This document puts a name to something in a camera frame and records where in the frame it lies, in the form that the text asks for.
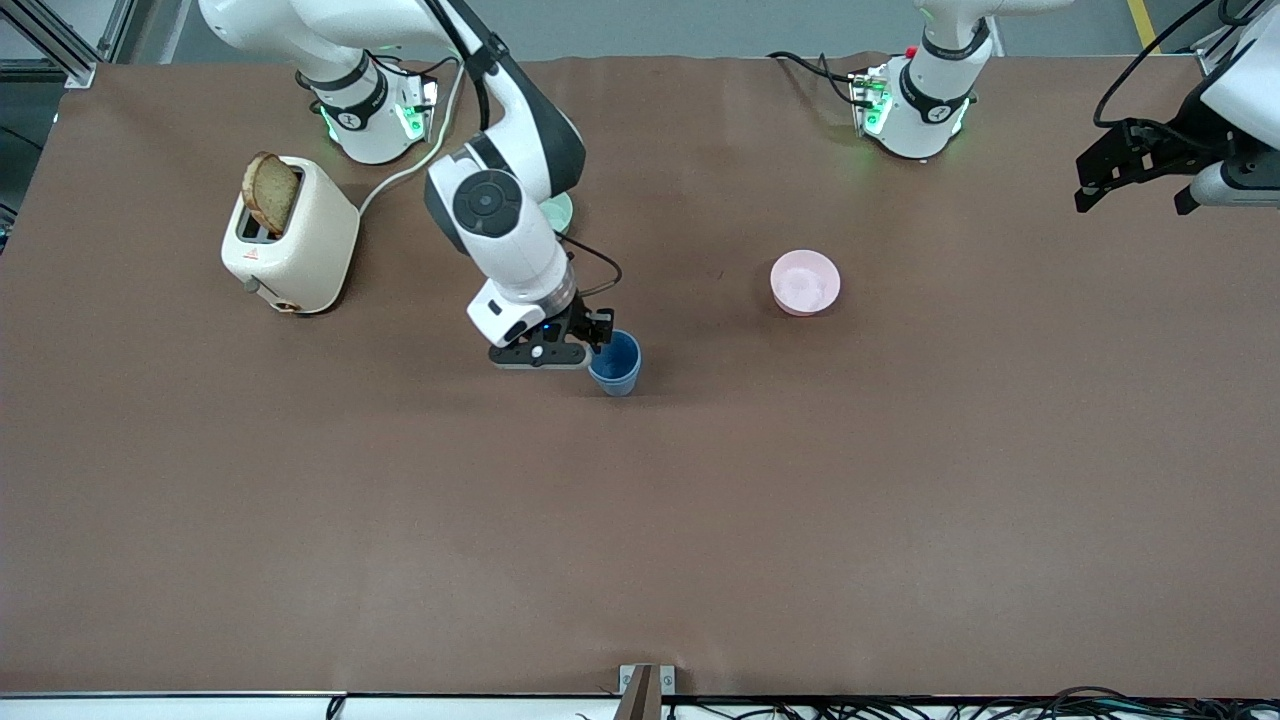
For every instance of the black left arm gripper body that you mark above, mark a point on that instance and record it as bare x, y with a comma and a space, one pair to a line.
1178, 146

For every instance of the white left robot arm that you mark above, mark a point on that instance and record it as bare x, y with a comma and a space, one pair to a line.
930, 110

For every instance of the grey metal edge bracket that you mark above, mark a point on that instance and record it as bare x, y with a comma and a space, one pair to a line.
667, 682

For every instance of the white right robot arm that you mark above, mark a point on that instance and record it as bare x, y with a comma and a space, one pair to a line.
500, 230

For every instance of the brown table cover sheet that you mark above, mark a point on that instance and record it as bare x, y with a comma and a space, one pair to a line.
900, 500

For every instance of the pink bowl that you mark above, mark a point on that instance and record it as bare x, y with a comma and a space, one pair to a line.
805, 283

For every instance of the cream toaster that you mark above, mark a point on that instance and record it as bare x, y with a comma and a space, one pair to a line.
300, 250

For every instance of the aluminium frame profile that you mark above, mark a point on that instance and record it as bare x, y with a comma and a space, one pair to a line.
1212, 60
60, 45

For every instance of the mint green bowl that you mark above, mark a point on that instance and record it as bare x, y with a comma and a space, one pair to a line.
562, 212

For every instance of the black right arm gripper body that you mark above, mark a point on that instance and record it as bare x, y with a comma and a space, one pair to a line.
583, 322

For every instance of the brown bread slice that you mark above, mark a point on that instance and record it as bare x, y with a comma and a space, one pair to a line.
270, 195

